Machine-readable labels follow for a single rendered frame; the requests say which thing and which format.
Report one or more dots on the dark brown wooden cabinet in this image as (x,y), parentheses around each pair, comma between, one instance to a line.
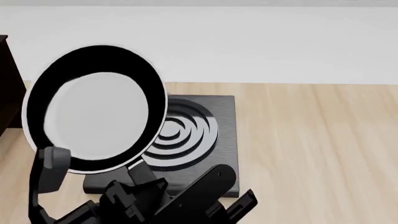
(7,88)

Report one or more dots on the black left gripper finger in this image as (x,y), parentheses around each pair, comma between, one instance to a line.
(116,190)
(157,185)

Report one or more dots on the black frying pan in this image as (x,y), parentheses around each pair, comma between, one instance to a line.
(96,116)

